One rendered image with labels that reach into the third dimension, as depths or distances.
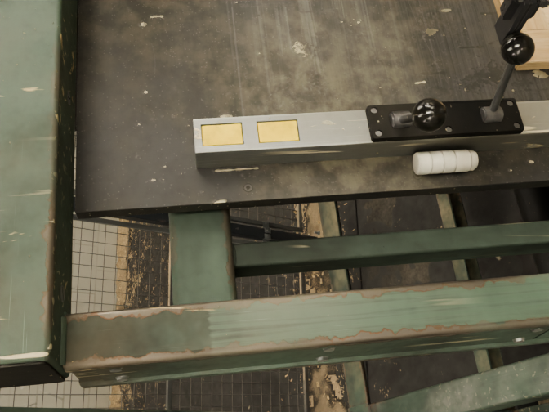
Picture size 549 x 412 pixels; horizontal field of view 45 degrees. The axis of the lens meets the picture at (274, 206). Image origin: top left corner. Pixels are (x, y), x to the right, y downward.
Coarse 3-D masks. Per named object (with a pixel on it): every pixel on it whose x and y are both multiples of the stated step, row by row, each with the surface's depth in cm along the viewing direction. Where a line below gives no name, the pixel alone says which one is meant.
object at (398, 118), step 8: (416, 104) 73; (424, 104) 72; (432, 104) 71; (440, 104) 72; (392, 112) 83; (400, 112) 83; (408, 112) 83; (416, 112) 72; (424, 112) 71; (432, 112) 71; (440, 112) 71; (392, 120) 82; (400, 120) 82; (408, 120) 79; (416, 120) 72; (424, 120) 72; (432, 120) 71; (440, 120) 72; (424, 128) 72; (432, 128) 72
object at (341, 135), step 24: (216, 120) 82; (240, 120) 83; (264, 120) 83; (288, 120) 83; (312, 120) 83; (336, 120) 84; (360, 120) 84; (528, 120) 86; (240, 144) 81; (264, 144) 81; (288, 144) 82; (312, 144) 82; (336, 144) 82; (360, 144) 83; (384, 144) 83; (408, 144) 84; (432, 144) 85; (456, 144) 85; (480, 144) 86; (504, 144) 87; (528, 144) 88
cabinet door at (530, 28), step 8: (496, 0) 99; (496, 8) 99; (544, 8) 98; (536, 16) 97; (544, 16) 97; (528, 24) 96; (536, 24) 96; (544, 24) 96; (528, 32) 95; (536, 32) 95; (544, 32) 95; (536, 40) 95; (544, 40) 95; (536, 48) 94; (544, 48) 94; (536, 56) 93; (544, 56) 93; (528, 64) 93; (536, 64) 93; (544, 64) 94
